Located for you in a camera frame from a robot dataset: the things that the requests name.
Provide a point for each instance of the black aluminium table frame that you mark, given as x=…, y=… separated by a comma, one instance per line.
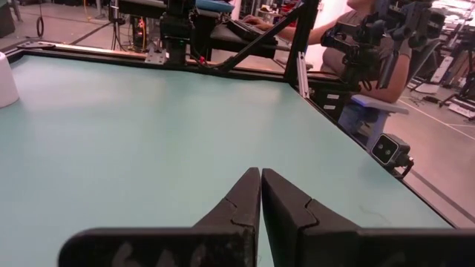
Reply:
x=304, y=37

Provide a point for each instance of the person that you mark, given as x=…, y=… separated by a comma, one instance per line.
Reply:
x=401, y=74

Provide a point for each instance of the black keyboard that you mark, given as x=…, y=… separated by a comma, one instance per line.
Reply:
x=245, y=31

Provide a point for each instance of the grey office chair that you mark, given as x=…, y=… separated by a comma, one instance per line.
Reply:
x=378, y=105

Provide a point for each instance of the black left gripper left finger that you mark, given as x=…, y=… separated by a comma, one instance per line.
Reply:
x=167, y=248

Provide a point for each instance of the silver metal bracket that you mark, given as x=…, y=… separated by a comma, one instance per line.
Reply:
x=156, y=55

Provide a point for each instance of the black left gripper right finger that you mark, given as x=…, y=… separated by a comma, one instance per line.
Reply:
x=334, y=244

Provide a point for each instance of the black table-level camera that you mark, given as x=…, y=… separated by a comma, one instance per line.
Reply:
x=386, y=150

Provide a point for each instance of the teal table mat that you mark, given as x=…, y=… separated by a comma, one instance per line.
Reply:
x=130, y=130

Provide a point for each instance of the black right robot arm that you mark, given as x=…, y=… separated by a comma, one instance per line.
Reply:
x=178, y=37

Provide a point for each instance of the snake plant in white pot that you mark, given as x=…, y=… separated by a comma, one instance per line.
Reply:
x=6, y=81

